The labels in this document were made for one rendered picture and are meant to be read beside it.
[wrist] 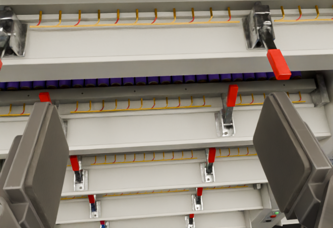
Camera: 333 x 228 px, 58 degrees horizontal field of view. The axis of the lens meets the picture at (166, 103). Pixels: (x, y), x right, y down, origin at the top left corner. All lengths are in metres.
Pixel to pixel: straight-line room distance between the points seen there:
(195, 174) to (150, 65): 0.37
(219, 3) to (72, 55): 0.17
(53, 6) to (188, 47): 0.15
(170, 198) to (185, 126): 0.38
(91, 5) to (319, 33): 0.26
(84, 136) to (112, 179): 0.19
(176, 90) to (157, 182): 0.24
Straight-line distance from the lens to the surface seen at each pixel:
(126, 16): 0.35
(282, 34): 0.38
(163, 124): 0.49
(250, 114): 0.52
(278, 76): 0.30
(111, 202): 0.84
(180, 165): 0.66
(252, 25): 0.35
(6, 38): 0.34
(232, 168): 0.68
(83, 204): 0.85
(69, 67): 0.35
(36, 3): 0.35
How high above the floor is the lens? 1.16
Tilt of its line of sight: 53 degrees down
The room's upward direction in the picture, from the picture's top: 3 degrees clockwise
